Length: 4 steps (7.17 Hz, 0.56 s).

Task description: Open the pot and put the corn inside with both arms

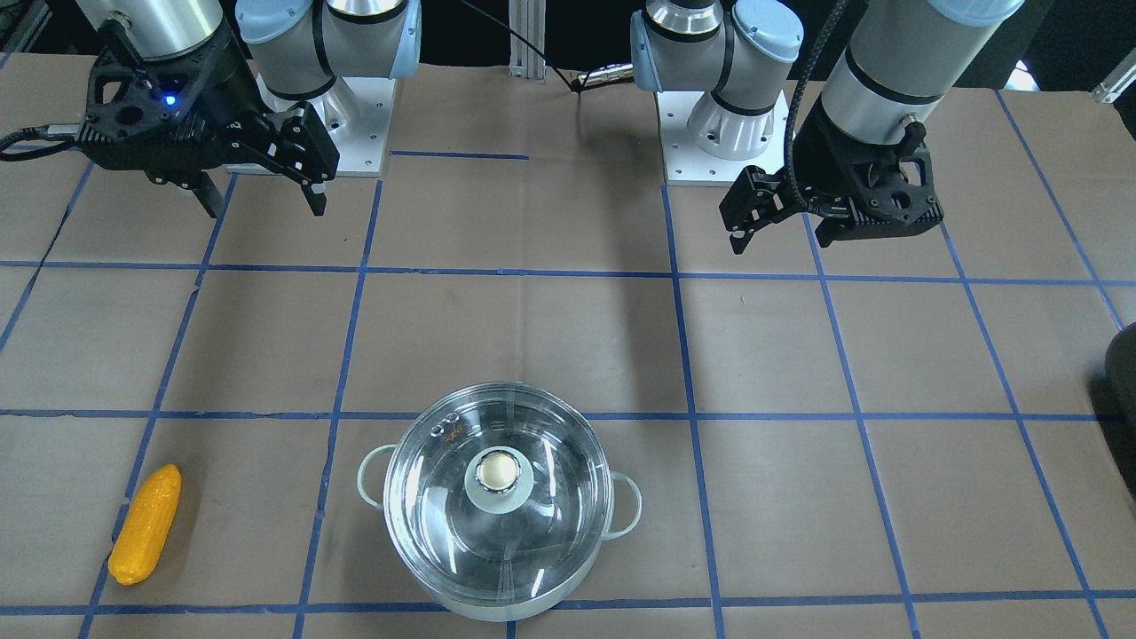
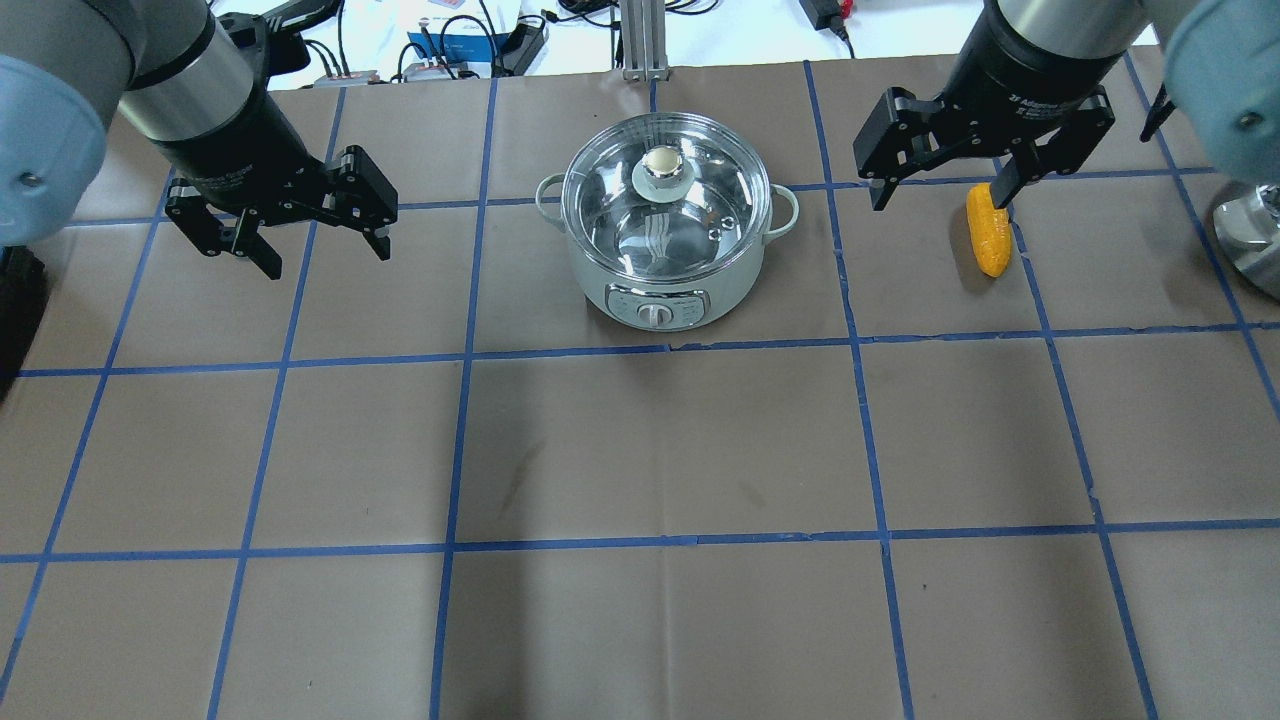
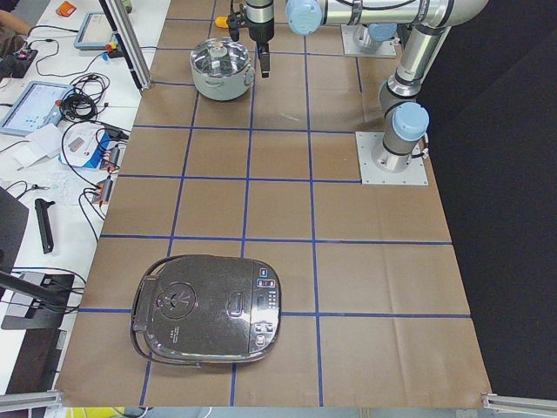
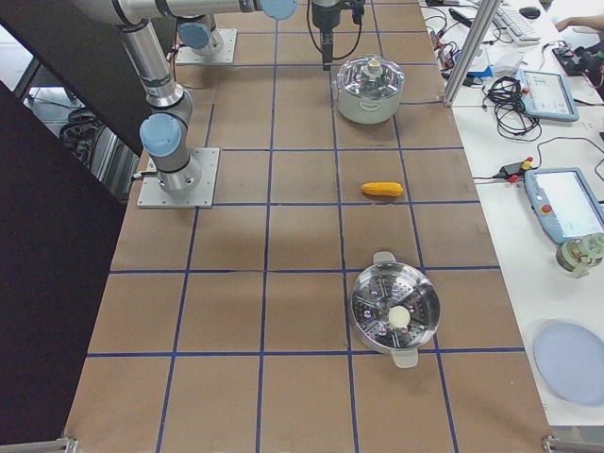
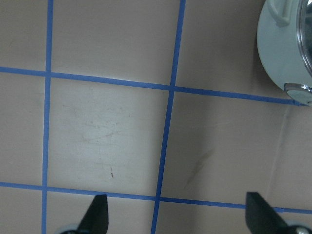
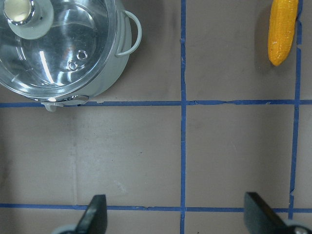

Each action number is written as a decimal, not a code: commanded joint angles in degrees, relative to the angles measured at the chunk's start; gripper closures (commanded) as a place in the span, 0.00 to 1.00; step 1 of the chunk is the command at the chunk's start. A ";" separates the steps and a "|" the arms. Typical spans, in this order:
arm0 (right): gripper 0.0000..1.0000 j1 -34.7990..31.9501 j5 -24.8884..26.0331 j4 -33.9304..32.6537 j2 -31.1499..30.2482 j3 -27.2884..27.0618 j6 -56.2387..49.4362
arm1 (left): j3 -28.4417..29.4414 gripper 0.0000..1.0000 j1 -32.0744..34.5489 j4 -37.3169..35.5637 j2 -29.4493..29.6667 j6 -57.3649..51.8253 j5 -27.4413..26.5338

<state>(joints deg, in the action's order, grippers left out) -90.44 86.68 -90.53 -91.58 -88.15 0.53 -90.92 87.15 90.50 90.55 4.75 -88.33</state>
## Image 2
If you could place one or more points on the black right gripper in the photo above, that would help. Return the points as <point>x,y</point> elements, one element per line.
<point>1032,80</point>

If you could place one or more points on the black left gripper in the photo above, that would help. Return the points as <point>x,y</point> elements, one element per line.
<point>222,152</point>

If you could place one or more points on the yellow corn cob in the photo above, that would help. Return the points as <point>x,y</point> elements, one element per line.
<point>990,231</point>

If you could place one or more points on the glass pot lid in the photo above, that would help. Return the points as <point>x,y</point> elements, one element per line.
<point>666,197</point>

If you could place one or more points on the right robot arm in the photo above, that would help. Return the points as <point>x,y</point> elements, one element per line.
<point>1217,70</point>

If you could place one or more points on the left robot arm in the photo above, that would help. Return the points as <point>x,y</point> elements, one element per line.
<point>193,83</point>

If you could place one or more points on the pale green electric pot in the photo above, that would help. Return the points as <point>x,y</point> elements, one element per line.
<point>669,306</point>

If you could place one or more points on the black power adapter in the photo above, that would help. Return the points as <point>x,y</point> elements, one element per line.
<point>827,15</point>

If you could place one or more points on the blue white box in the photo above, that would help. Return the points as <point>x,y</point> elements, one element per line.
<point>464,45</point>

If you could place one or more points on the aluminium frame post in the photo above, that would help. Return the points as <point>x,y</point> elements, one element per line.
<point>643,37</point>

